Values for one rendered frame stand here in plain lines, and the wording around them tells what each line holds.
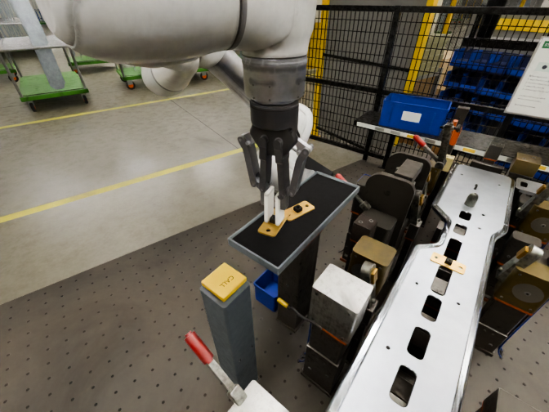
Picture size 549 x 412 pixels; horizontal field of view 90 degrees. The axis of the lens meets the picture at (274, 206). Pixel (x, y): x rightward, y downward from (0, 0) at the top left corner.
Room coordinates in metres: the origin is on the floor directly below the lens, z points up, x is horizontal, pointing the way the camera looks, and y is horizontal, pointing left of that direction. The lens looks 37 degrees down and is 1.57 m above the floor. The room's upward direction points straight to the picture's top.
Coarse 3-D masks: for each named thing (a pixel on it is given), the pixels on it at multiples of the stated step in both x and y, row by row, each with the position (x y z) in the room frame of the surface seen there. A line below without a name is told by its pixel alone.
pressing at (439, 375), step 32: (448, 192) 0.85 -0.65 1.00; (480, 192) 0.85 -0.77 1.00; (512, 192) 0.85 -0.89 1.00; (448, 224) 0.66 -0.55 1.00; (480, 224) 0.66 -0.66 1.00; (416, 256) 0.53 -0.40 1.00; (480, 256) 0.53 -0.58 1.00; (416, 288) 0.42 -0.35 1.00; (448, 288) 0.42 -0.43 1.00; (480, 288) 0.42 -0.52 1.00; (384, 320) 0.34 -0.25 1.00; (416, 320) 0.34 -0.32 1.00; (448, 320) 0.34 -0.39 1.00; (384, 352) 0.27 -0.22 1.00; (448, 352) 0.27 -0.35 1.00; (352, 384) 0.21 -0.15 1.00; (384, 384) 0.21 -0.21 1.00; (416, 384) 0.21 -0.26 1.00; (448, 384) 0.21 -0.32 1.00
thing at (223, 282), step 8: (224, 264) 0.36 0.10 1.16; (216, 272) 0.34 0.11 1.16; (224, 272) 0.34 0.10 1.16; (232, 272) 0.34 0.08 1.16; (208, 280) 0.32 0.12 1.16; (216, 280) 0.32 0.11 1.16; (224, 280) 0.32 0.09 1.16; (232, 280) 0.32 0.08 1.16; (240, 280) 0.32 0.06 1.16; (208, 288) 0.31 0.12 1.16; (216, 288) 0.30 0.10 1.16; (224, 288) 0.30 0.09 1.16; (232, 288) 0.30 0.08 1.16; (216, 296) 0.29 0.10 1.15; (224, 296) 0.29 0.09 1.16
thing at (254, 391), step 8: (248, 384) 0.19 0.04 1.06; (256, 384) 0.19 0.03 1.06; (248, 392) 0.17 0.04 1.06; (256, 392) 0.17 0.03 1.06; (264, 392) 0.17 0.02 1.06; (248, 400) 0.16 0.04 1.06; (256, 400) 0.16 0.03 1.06; (264, 400) 0.16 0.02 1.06; (272, 400) 0.16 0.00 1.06; (232, 408) 0.15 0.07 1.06; (240, 408) 0.15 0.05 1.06; (248, 408) 0.15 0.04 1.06; (256, 408) 0.15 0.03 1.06; (264, 408) 0.15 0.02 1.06; (272, 408) 0.15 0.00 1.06; (280, 408) 0.15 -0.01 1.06
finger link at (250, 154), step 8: (240, 136) 0.44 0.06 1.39; (240, 144) 0.44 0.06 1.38; (248, 152) 0.43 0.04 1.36; (256, 152) 0.45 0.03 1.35; (248, 160) 0.43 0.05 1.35; (256, 160) 0.45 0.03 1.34; (248, 168) 0.43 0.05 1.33; (256, 168) 0.44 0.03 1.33; (248, 176) 0.43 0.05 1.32; (256, 176) 0.45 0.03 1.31; (256, 184) 0.43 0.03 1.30
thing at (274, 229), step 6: (288, 216) 0.44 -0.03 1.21; (264, 222) 0.42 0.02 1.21; (270, 222) 0.42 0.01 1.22; (282, 222) 0.42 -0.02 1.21; (264, 228) 0.40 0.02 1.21; (270, 228) 0.40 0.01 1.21; (276, 228) 0.40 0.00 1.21; (264, 234) 0.39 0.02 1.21; (270, 234) 0.39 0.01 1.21; (276, 234) 0.39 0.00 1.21
